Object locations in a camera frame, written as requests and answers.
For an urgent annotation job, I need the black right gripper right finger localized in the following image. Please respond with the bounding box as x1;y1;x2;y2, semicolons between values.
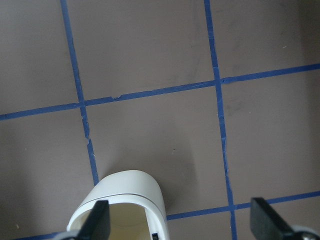
250;197;298;240

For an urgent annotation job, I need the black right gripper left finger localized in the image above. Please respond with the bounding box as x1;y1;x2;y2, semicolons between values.
77;200;110;240

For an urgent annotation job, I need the white trash can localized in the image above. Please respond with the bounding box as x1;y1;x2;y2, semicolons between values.
66;170;170;240

